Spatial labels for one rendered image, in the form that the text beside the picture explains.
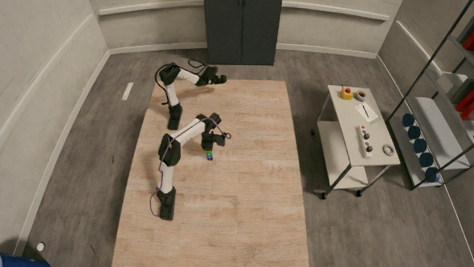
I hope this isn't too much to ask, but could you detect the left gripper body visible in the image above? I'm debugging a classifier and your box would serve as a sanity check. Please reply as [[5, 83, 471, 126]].
[[211, 75, 227, 84]]

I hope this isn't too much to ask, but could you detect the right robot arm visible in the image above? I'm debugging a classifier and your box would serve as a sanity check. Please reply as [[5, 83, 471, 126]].
[[157, 113, 226, 219]]

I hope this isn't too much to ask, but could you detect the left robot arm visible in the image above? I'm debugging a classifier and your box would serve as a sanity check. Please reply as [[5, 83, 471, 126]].
[[159, 66, 219, 129]]

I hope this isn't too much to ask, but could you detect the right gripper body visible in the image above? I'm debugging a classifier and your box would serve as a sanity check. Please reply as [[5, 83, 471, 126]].
[[201, 131, 214, 151]]

